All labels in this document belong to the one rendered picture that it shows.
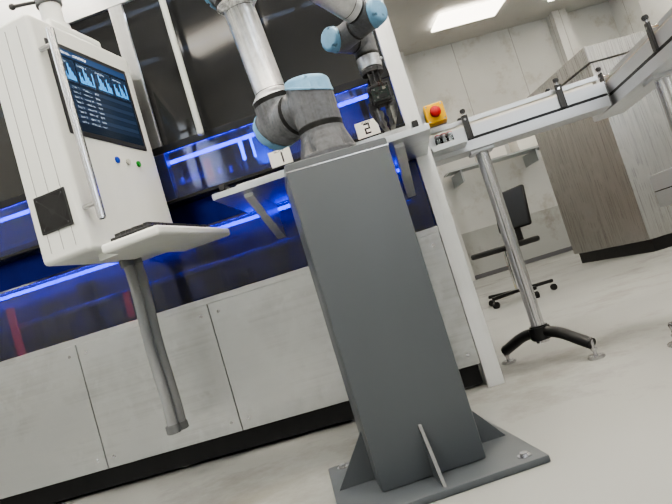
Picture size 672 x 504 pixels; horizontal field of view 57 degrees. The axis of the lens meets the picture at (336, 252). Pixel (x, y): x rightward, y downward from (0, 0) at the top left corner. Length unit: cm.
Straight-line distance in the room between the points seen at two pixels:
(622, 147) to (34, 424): 541
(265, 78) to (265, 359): 108
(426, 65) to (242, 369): 1071
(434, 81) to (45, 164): 1093
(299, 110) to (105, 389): 145
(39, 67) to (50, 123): 17
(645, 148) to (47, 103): 552
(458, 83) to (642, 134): 655
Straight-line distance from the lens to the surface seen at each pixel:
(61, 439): 270
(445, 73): 1267
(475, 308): 226
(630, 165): 647
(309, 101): 156
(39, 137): 207
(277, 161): 234
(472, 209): 1209
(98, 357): 257
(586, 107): 251
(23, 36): 217
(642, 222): 645
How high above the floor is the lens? 46
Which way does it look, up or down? 4 degrees up
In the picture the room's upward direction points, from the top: 17 degrees counter-clockwise
